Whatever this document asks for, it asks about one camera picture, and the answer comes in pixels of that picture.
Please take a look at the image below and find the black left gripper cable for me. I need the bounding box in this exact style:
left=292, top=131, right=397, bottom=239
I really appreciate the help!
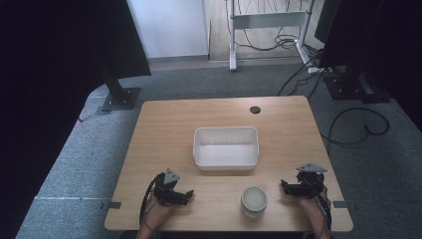
left=139, top=172, right=165, bottom=227

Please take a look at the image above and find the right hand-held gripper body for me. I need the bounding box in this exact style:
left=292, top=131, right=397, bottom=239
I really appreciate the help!
left=293, top=162, right=328, bottom=199

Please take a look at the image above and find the black metal stand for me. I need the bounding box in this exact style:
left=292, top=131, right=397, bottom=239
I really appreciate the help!
left=98, top=63, right=141, bottom=113
left=322, top=66, right=392, bottom=105

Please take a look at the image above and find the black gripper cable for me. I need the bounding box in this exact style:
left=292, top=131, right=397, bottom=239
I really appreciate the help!
left=313, top=185, right=333, bottom=231
left=139, top=172, right=165, bottom=227

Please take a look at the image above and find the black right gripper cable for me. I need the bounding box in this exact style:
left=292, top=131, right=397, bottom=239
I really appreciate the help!
left=313, top=185, right=333, bottom=231

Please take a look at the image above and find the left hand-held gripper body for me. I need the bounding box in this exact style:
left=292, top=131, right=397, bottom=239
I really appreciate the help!
left=152, top=167, right=187, bottom=206

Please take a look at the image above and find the grey table bracket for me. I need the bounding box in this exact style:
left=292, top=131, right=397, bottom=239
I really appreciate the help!
left=100, top=200, right=122, bottom=211
left=331, top=200, right=358, bottom=211

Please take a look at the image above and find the white desk frame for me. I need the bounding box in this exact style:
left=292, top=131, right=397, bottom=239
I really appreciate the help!
left=228, top=0, right=317, bottom=73

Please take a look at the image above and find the white power strip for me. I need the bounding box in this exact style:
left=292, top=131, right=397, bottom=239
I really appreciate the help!
left=307, top=67, right=333, bottom=75

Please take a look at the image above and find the black curtain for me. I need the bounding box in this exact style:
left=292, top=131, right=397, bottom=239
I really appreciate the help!
left=314, top=0, right=422, bottom=133
left=0, top=0, right=152, bottom=239

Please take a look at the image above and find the person's left hand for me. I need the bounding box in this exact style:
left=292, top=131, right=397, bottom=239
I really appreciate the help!
left=144, top=194, right=176, bottom=231

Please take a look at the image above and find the bundle of black cables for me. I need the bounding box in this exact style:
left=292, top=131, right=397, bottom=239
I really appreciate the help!
left=232, top=0, right=304, bottom=53

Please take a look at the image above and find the white round lidded jar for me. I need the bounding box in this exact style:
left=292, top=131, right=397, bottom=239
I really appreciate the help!
left=240, top=185, right=269, bottom=219

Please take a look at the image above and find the black looped floor cable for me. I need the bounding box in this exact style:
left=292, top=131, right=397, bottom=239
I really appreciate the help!
left=319, top=106, right=391, bottom=146

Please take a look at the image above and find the white plastic bin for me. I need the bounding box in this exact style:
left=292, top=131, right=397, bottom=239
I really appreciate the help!
left=192, top=125, right=260, bottom=172

